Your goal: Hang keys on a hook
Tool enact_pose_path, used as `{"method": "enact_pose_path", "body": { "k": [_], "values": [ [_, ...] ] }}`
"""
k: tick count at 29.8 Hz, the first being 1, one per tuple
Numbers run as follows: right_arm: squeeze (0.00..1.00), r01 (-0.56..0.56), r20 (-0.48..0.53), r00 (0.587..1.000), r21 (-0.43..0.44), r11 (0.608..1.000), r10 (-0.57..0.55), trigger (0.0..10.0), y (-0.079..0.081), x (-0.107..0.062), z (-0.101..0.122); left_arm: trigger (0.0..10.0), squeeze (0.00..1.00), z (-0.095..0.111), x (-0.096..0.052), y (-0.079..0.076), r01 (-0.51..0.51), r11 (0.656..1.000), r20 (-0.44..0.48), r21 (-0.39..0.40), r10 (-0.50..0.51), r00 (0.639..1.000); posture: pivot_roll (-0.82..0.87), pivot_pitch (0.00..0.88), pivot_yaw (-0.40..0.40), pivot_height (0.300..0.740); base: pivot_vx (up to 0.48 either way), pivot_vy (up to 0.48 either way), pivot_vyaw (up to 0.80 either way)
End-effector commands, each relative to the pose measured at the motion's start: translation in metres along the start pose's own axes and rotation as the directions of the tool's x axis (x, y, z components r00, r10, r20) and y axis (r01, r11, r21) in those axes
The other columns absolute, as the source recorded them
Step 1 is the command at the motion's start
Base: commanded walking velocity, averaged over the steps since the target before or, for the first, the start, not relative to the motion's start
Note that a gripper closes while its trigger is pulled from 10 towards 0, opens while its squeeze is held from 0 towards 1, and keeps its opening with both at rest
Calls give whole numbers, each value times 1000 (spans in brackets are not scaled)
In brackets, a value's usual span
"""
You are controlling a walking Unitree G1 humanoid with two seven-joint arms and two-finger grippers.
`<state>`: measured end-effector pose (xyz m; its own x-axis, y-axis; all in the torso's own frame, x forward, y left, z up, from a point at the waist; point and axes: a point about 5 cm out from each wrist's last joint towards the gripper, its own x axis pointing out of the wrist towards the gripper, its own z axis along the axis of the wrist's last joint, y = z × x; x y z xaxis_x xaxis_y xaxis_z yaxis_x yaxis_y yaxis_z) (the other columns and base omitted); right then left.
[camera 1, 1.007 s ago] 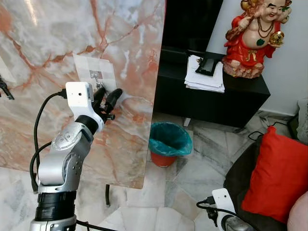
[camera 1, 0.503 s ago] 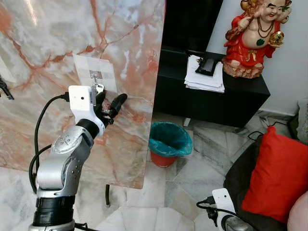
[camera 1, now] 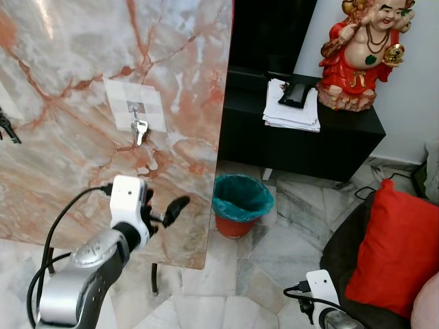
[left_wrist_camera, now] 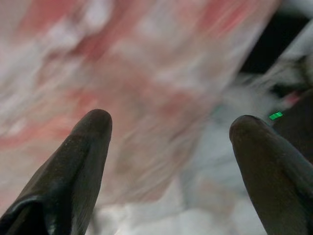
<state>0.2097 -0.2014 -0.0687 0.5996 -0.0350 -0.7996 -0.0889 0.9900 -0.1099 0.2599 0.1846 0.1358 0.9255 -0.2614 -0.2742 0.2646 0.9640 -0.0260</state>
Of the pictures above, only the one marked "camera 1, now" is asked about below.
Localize black television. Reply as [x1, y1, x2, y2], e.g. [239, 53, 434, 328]
[230, 0, 318, 75]

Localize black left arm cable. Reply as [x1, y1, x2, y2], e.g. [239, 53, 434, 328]
[26, 184, 114, 323]

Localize dark key bunch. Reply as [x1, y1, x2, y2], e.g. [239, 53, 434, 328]
[0, 110, 21, 145]

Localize small black device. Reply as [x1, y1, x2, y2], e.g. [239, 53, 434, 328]
[278, 77, 318, 109]

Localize orange bin with teal liner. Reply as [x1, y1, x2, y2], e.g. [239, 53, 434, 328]
[211, 173, 275, 239]

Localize red laughing buddha statue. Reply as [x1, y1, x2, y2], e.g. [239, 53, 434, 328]
[317, 0, 417, 112]

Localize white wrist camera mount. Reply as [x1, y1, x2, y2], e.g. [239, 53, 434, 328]
[305, 269, 342, 313]
[110, 175, 148, 234]

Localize red cushion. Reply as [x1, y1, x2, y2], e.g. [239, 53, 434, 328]
[345, 180, 439, 319]

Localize white paper stack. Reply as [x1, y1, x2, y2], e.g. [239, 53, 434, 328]
[263, 77, 322, 133]

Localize silver keys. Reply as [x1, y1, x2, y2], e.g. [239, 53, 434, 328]
[132, 120, 149, 147]

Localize black low console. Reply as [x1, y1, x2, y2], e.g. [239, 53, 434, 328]
[217, 65, 387, 182]

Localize grey patterned cushion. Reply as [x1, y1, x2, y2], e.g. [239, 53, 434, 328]
[424, 141, 439, 203]

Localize metal hook with white tape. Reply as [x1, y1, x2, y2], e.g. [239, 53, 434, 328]
[103, 77, 167, 134]

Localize pink cushion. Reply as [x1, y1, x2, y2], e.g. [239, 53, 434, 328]
[410, 274, 439, 329]

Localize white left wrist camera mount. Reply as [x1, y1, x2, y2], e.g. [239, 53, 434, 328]
[110, 175, 148, 234]

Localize dark armchair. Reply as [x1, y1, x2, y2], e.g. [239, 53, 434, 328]
[320, 192, 439, 329]

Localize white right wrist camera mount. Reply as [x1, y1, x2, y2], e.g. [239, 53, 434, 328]
[305, 269, 342, 313]

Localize orange veined marble board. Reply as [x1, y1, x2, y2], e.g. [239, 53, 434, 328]
[0, 0, 234, 270]

